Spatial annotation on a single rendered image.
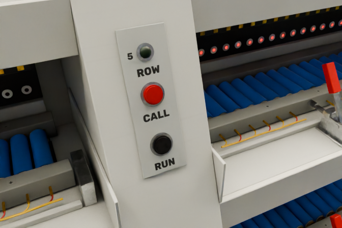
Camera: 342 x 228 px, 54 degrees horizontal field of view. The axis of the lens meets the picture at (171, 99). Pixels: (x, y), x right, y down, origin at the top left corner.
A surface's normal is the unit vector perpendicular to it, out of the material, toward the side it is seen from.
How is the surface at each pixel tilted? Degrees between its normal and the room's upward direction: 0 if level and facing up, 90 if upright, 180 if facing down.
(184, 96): 90
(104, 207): 21
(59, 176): 111
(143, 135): 90
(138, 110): 90
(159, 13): 90
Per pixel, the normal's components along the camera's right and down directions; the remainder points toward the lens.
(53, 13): 0.43, 0.49
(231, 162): -0.01, -0.84
